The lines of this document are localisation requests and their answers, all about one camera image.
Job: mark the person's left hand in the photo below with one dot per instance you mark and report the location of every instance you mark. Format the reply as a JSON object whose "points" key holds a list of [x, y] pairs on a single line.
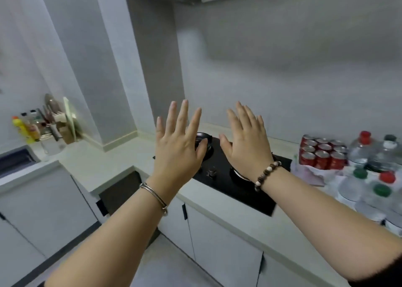
{"points": [[176, 158]]}

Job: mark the person's right hand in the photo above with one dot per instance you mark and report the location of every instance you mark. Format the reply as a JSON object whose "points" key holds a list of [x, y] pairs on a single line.
{"points": [[251, 148]]}

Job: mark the group of red cans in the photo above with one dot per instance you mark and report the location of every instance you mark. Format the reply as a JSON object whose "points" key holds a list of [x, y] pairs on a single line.
{"points": [[323, 158]]}

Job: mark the white green cap bottle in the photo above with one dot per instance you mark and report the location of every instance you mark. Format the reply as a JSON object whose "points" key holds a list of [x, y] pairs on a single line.
{"points": [[384, 158]]}

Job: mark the person's right forearm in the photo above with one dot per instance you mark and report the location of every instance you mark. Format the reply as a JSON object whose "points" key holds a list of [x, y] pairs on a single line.
{"points": [[329, 224]]}

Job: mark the person's left forearm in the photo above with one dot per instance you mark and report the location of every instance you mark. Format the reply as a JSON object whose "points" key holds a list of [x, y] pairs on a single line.
{"points": [[110, 249]]}

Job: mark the person's black right sleeve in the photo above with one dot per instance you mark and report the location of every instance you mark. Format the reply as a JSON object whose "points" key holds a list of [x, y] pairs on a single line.
{"points": [[383, 274]]}

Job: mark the person's black sleeve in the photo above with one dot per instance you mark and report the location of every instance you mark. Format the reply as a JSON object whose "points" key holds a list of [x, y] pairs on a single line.
{"points": [[383, 274], [40, 284]]}

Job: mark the person's black left sleeve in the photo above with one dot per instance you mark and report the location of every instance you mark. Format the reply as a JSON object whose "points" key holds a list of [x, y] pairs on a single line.
{"points": [[40, 284]]}

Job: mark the black stove knob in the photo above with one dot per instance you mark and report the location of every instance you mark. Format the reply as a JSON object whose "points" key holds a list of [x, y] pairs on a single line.
{"points": [[212, 173], [200, 170]]}

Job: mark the silver bangle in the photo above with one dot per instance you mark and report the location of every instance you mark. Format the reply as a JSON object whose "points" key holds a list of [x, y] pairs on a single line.
{"points": [[157, 197]]}

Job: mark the black glass gas hob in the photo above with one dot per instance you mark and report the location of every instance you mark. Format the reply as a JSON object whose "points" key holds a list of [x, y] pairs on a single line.
{"points": [[245, 195]]}

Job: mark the white plastic bag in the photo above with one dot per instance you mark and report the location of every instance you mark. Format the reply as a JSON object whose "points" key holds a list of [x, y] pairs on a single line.
{"points": [[309, 173]]}

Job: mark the dark grey cabinet panel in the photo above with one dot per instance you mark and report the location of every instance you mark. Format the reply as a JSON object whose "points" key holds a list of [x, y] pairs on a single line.
{"points": [[121, 191]]}

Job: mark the clear red print plastic bag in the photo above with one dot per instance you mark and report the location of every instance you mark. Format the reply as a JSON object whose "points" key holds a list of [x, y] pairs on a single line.
{"points": [[333, 180]]}

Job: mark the wooden knife block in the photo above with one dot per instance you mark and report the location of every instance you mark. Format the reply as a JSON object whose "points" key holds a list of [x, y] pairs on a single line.
{"points": [[64, 131]]}

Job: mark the white cup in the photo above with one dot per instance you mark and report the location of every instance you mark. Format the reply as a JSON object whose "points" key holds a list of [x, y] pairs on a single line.
{"points": [[51, 145]]}

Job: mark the white kitchen base cabinet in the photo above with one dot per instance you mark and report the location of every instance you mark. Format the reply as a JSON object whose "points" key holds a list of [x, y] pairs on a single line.
{"points": [[47, 208]]}

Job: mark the brown condiment bottle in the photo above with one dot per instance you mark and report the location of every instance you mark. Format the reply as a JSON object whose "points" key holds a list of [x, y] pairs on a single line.
{"points": [[34, 131]]}

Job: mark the steel kitchen sink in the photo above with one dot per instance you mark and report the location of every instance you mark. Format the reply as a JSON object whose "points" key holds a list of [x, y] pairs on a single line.
{"points": [[29, 156]]}

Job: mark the dark cap condiment bottle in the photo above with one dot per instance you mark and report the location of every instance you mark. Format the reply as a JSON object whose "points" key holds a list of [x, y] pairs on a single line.
{"points": [[33, 115]]}

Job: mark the yellow detergent bottle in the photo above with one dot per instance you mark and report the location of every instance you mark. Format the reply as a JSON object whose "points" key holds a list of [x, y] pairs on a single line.
{"points": [[22, 128]]}

